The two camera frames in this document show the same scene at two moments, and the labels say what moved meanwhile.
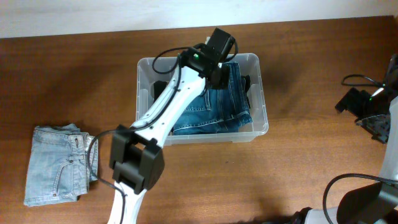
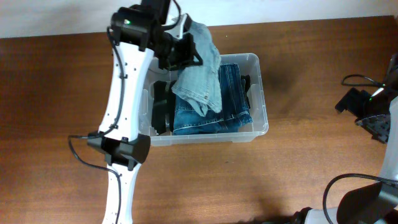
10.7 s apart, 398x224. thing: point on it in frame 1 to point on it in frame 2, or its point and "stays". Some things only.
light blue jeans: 63,161 to 201,85
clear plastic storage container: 163,69 stays
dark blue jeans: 217,111 stays
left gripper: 225,79 to 189,57
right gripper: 351,101 stays
